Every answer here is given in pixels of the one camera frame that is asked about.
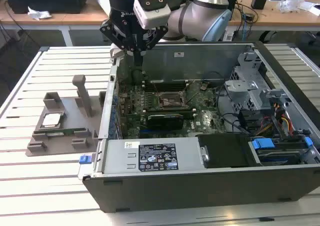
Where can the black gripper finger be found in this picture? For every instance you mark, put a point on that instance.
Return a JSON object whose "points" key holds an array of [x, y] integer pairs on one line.
{"points": [[117, 41], [155, 39]]}

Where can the silver CPU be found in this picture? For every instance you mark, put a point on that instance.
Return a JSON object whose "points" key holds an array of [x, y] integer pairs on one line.
{"points": [[52, 120]]}

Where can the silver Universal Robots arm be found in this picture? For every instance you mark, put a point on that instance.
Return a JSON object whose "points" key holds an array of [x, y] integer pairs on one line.
{"points": [[192, 13]]}

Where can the white case sticker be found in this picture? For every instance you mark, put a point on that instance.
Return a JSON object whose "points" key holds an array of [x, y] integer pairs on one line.
{"points": [[179, 54]]}

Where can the black RAM slot bank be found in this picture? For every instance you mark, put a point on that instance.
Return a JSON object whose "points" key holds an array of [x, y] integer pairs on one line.
{"points": [[165, 86], [170, 109]]}

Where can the crumpled white paper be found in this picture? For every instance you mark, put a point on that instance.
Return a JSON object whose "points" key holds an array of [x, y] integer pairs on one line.
{"points": [[38, 13]]}

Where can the black graphics card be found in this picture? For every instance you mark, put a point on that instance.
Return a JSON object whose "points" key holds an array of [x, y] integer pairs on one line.
{"points": [[165, 122]]}

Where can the grey-brown parts rack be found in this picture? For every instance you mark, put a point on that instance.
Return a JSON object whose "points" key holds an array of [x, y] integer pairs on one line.
{"points": [[70, 111]]}

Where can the black box on desk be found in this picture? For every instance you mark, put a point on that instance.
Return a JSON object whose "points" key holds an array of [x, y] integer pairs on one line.
{"points": [[232, 2]]}

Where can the green motherboard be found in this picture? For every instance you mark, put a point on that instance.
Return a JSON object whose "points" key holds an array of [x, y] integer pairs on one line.
{"points": [[207, 118]]}

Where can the silver metal drive cage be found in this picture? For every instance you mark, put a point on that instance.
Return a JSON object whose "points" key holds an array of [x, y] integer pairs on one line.
{"points": [[240, 86]]}

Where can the green RAM stick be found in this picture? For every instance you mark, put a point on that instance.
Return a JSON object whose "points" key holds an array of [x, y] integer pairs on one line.
{"points": [[75, 130]]}

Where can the small black cube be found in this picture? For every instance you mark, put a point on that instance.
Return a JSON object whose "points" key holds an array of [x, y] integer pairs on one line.
{"points": [[258, 1]]}

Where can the silver power supply unit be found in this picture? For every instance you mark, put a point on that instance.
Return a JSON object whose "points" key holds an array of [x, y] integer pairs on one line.
{"points": [[115, 158]]}

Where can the blue case latch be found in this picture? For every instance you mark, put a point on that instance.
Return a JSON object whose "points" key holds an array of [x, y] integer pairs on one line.
{"points": [[84, 159]]}

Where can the long wooden desk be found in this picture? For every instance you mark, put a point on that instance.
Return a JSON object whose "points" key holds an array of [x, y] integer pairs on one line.
{"points": [[280, 18]]}

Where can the clear plastic bag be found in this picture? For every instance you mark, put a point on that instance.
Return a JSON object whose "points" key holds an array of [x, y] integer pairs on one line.
{"points": [[291, 4]]}

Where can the hard disk in blue carrier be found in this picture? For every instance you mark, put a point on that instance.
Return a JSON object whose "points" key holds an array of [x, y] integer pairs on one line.
{"points": [[262, 144]]}

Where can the black open PC case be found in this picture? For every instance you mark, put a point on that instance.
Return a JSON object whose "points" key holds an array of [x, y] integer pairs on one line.
{"points": [[200, 193]]}

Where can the blue drive carrier tab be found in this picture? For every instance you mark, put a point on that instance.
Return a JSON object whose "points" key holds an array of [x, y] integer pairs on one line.
{"points": [[308, 141]]}

